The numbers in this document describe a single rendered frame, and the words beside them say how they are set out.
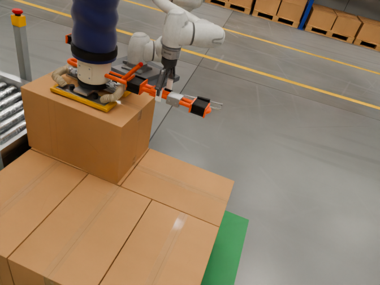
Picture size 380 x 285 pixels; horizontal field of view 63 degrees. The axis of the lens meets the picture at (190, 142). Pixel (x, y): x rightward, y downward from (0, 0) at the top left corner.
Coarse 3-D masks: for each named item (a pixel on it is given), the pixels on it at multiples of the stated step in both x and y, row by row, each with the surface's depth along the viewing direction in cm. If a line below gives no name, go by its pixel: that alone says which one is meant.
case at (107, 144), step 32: (32, 96) 161; (64, 96) 162; (128, 96) 175; (32, 128) 174; (64, 128) 165; (96, 128) 157; (128, 128) 160; (64, 160) 179; (96, 160) 170; (128, 160) 178
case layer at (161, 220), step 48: (0, 192) 154; (48, 192) 160; (96, 192) 167; (144, 192) 174; (192, 192) 181; (0, 240) 135; (48, 240) 140; (96, 240) 144; (144, 240) 150; (192, 240) 155
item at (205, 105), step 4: (196, 100) 153; (200, 100) 154; (192, 104) 150; (196, 104) 150; (200, 104) 151; (204, 104) 152; (208, 104) 152; (192, 108) 151; (196, 108) 151; (200, 108) 149; (204, 108) 149; (188, 112) 152; (192, 112) 152; (196, 112) 152; (200, 112) 151; (204, 112) 149; (204, 116) 150
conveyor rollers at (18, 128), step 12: (0, 84) 227; (0, 96) 218; (12, 96) 219; (0, 108) 209; (12, 108) 209; (0, 120) 202; (12, 120) 200; (24, 120) 201; (12, 132) 191; (0, 144) 184
